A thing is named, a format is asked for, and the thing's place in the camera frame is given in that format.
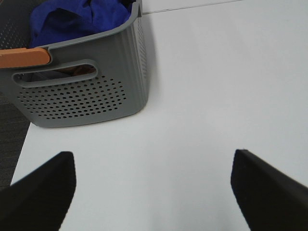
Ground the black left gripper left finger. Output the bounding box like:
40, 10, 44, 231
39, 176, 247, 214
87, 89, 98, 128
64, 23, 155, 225
0, 152, 76, 231

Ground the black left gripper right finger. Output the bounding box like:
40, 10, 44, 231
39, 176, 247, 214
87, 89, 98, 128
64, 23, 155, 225
231, 150, 308, 231

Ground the orange basket handle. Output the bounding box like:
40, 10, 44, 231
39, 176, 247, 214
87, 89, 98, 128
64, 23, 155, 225
0, 47, 51, 68

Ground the blue microfibre towel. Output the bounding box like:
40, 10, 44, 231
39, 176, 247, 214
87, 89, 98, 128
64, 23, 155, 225
29, 0, 134, 48

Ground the grey perforated plastic basket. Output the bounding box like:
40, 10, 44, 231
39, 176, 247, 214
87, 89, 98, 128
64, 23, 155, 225
0, 0, 148, 128

